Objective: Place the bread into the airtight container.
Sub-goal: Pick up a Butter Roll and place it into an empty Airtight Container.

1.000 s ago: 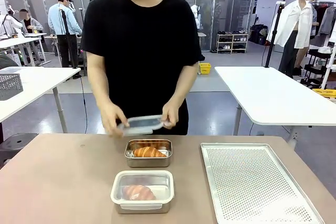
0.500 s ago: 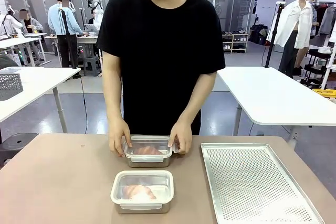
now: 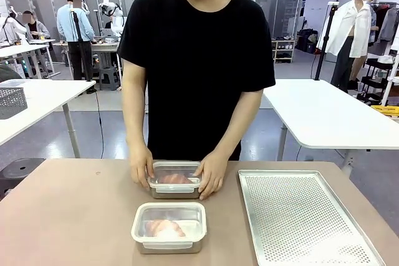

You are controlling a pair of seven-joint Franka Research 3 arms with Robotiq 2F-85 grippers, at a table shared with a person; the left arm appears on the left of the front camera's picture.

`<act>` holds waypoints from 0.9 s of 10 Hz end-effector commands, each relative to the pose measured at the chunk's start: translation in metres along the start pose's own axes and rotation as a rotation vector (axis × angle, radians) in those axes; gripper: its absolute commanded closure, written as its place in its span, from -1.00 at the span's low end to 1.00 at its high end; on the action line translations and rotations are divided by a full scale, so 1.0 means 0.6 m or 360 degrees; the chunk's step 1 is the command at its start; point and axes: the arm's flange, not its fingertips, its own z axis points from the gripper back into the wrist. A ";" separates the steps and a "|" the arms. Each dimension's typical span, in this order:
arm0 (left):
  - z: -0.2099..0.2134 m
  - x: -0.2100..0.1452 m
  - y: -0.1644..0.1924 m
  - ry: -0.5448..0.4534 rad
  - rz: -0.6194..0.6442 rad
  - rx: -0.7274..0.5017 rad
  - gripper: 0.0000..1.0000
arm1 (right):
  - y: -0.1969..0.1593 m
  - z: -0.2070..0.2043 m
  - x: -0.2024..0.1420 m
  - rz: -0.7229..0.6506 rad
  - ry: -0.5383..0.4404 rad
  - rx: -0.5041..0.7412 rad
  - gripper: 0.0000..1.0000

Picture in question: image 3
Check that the black round stool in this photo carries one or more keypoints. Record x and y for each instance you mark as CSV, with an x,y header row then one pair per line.
x,y
20,169

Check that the background white desk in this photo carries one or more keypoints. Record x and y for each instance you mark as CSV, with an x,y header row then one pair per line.
x,y
22,50

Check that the perforated metal baking tray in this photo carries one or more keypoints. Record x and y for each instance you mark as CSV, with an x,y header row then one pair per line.
x,y
305,225

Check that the white humanoid robot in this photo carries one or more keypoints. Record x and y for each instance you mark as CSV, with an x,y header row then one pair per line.
x,y
115,20

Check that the black utility cart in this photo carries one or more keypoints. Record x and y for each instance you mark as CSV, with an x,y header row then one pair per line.
x,y
378,76

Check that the white side table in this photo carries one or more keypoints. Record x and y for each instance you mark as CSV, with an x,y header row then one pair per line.
x,y
46,97

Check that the gray perforated basket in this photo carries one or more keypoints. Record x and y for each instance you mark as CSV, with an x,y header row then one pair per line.
x,y
11,102

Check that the black bags pile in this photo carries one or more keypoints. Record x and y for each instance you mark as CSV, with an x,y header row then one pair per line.
x,y
307,40

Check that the large white table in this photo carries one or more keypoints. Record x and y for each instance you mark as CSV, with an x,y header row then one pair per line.
x,y
327,113

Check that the stainless steel food container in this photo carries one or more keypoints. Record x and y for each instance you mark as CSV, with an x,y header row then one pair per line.
x,y
174,194
170,248

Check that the hanging clothes rack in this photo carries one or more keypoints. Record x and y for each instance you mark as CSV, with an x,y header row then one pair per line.
x,y
388,21

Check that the black tripod stand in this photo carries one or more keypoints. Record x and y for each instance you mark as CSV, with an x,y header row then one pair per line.
x,y
79,45

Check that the black light stand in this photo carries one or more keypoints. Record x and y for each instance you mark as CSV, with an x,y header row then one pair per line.
x,y
325,38

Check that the golden croissant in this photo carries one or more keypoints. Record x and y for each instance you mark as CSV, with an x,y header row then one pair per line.
x,y
174,178
165,228

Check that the mannequin in white shirt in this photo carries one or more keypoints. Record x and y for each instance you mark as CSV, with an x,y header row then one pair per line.
x,y
349,29

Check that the man in light blue shirt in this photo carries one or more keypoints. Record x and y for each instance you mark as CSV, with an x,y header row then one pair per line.
x,y
74,24

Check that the person's right forearm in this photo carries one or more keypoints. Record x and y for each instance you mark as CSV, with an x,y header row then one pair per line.
x,y
134,107

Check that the gray step stool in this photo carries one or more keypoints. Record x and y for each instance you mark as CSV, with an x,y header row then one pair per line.
x,y
109,77

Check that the person's right hand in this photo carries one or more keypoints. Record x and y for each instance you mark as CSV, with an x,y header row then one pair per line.
x,y
140,166

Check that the yellow crate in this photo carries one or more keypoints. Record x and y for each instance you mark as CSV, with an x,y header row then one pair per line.
x,y
386,111

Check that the person's left hand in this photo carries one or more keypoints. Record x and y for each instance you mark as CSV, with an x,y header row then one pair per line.
x,y
215,172

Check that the person in black t-shirt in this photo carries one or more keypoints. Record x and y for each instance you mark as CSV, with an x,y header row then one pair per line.
x,y
193,60

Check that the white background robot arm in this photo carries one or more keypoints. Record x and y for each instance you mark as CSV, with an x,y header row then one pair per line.
x,y
14,27

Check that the person's left forearm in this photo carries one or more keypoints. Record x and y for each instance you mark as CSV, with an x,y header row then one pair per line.
x,y
243,116

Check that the seated person in gray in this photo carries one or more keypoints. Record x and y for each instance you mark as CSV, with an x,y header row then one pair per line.
x,y
35,29

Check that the clear plastic clip lid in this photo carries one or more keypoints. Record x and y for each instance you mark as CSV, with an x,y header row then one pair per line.
x,y
174,169
170,211

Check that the white shoe rack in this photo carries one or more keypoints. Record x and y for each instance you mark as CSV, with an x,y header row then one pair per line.
x,y
283,51

